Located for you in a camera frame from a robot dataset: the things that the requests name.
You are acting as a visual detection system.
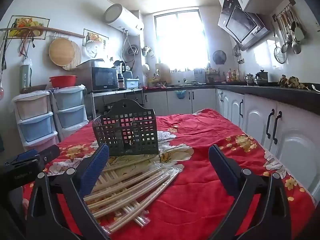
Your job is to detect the small fruit wall poster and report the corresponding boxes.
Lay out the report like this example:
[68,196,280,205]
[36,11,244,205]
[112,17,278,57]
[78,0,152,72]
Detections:
[83,29,109,49]

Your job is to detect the pile of ginger roots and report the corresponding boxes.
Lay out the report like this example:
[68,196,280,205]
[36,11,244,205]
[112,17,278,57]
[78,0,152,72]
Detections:
[278,74,310,90]

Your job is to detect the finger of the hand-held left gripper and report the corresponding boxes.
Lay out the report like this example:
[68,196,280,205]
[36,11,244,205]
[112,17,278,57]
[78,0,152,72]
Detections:
[39,144,61,165]

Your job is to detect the black microwave oven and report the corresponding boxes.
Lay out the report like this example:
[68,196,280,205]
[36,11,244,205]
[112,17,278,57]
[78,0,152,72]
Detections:
[91,67,118,92]

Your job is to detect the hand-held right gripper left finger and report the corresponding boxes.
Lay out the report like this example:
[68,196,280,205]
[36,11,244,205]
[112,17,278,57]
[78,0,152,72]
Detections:
[26,144,110,240]

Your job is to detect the dark lidded pot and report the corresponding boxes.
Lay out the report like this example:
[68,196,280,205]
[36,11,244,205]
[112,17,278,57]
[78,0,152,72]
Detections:
[254,70,269,85]

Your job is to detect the beige cutting board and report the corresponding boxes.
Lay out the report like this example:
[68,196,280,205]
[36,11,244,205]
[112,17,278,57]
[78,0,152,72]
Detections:
[155,63,172,84]

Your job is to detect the kitchen window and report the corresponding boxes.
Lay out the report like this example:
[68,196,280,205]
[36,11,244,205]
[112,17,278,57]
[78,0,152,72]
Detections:
[154,10,210,72]

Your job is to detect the row of hanging kitchen utensils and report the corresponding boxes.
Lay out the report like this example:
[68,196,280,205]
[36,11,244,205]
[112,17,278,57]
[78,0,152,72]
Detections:
[272,4,305,64]

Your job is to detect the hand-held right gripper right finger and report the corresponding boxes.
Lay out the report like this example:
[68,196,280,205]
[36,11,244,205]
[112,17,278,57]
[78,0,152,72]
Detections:
[209,144,292,240]

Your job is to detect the metal rack table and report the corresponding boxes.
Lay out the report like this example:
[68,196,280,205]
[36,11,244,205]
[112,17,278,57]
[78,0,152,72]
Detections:
[86,87,144,120]

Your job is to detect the white kitchen base cabinets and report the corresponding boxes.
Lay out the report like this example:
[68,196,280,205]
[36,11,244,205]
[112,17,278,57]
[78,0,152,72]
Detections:
[144,87,320,195]

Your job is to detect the grey blue drawer tower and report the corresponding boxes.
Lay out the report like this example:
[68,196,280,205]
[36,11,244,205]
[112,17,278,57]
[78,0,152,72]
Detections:
[51,86,89,140]

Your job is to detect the brown wicker basket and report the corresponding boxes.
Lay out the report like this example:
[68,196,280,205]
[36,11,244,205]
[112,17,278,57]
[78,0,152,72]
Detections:
[20,84,47,94]

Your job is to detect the blue knife holder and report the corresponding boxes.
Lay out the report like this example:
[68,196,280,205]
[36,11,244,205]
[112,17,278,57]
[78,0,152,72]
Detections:
[194,68,207,83]

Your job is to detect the long wooden rolling pin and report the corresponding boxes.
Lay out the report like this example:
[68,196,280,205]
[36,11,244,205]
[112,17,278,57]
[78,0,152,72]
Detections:
[0,26,85,38]

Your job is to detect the red floral blanket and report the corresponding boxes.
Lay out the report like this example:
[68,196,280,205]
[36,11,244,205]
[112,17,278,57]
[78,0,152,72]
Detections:
[22,109,315,240]

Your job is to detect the green thermos bottle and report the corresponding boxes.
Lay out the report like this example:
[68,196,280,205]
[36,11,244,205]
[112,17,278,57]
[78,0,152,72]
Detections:
[19,59,33,89]

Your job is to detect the beige blue pink drawer tower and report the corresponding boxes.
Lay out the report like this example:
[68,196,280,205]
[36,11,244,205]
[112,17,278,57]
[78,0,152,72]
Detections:
[12,90,59,153]

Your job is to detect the light blue storage box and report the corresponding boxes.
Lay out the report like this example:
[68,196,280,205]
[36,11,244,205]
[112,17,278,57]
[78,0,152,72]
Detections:
[125,78,140,89]

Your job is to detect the black blender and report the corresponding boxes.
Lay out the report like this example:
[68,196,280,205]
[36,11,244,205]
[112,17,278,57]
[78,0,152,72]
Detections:
[114,60,127,90]

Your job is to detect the red plastic basin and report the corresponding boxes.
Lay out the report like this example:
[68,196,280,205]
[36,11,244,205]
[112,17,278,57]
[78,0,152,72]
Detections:
[49,75,77,88]

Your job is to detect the large fruit wall poster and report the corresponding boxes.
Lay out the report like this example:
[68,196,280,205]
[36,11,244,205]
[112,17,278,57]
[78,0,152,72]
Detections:
[6,15,50,40]

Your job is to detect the black kitchen countertop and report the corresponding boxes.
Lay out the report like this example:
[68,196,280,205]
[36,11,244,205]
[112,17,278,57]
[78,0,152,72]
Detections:
[144,81,320,113]

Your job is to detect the small round fan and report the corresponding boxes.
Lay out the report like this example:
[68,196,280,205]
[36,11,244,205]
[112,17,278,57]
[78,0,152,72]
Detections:
[212,50,227,65]

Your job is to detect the white water heater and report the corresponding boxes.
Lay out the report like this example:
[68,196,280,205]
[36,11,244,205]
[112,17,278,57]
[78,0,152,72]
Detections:
[104,4,145,36]

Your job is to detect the pile of chopsticks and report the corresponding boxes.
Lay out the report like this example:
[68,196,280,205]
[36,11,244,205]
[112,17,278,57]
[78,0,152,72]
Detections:
[84,152,184,233]

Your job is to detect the black range hood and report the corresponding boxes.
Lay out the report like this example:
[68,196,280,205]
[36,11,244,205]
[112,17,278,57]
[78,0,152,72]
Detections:
[217,0,272,52]

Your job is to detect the dark green utensil basket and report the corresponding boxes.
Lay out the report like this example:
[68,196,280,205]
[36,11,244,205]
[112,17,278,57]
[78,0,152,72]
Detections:
[92,99,160,157]

